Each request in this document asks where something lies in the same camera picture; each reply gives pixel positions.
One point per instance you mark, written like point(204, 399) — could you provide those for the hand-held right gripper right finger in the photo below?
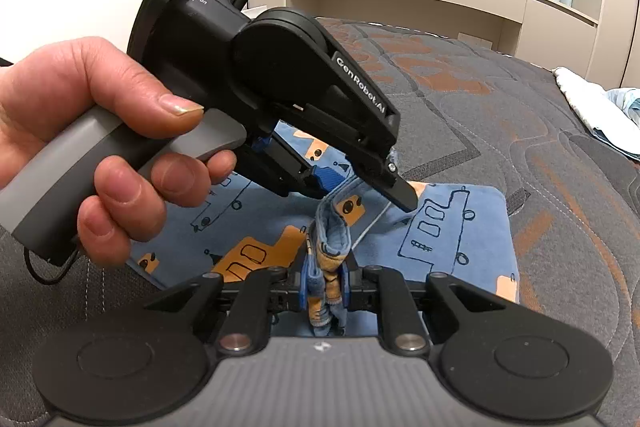
point(395, 302)

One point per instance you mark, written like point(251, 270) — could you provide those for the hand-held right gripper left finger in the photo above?
point(250, 302)

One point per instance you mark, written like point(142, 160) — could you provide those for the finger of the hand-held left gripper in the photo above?
point(395, 187)
point(300, 172)

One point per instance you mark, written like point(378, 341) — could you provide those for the blue pants with orange cars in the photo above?
point(450, 227)

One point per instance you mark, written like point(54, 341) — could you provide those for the person's left hand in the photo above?
point(65, 82)

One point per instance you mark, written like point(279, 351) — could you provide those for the grey patterned bed mattress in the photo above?
point(500, 117)

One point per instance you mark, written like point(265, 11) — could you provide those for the socket panel under cabinet shelf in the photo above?
point(476, 42)

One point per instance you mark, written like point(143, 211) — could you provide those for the light blue blanket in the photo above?
point(600, 107)

